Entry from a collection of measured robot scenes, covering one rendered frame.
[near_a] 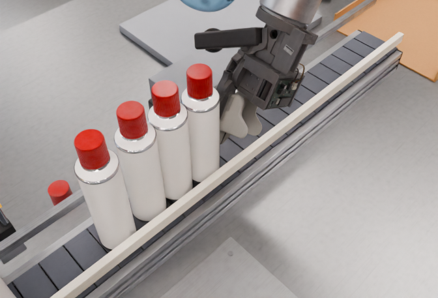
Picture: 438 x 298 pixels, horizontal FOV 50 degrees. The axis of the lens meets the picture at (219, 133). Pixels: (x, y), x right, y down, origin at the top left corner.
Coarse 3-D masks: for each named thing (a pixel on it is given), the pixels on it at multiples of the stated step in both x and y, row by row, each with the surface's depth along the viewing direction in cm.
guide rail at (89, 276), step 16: (384, 48) 89; (368, 64) 87; (336, 80) 83; (320, 96) 80; (304, 112) 78; (272, 128) 75; (288, 128) 77; (256, 144) 73; (240, 160) 71; (224, 176) 70; (192, 192) 67; (208, 192) 69; (176, 208) 65; (160, 224) 64; (128, 240) 61; (144, 240) 63; (112, 256) 60; (96, 272) 59; (64, 288) 57; (80, 288) 58
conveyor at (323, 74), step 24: (360, 48) 95; (312, 72) 90; (336, 72) 90; (312, 96) 85; (336, 96) 85; (264, 120) 81; (240, 144) 77; (240, 168) 74; (216, 192) 72; (72, 240) 65; (96, 240) 66; (48, 264) 63; (72, 264) 63; (120, 264) 63; (24, 288) 61; (48, 288) 61
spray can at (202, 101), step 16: (192, 80) 58; (208, 80) 58; (192, 96) 60; (208, 96) 60; (192, 112) 61; (208, 112) 61; (192, 128) 63; (208, 128) 63; (192, 144) 65; (208, 144) 65; (192, 160) 68; (208, 160) 68; (192, 176) 71; (208, 176) 71
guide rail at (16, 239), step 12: (372, 0) 92; (348, 12) 89; (360, 12) 91; (336, 24) 86; (324, 36) 85; (60, 204) 60; (72, 204) 60; (48, 216) 58; (60, 216) 60; (24, 228) 57; (36, 228) 58; (12, 240) 56; (24, 240) 57; (0, 252) 55
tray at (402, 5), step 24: (360, 0) 110; (384, 0) 115; (408, 0) 115; (432, 0) 115; (360, 24) 108; (384, 24) 108; (408, 24) 108; (432, 24) 108; (408, 48) 102; (432, 48) 102; (432, 72) 97
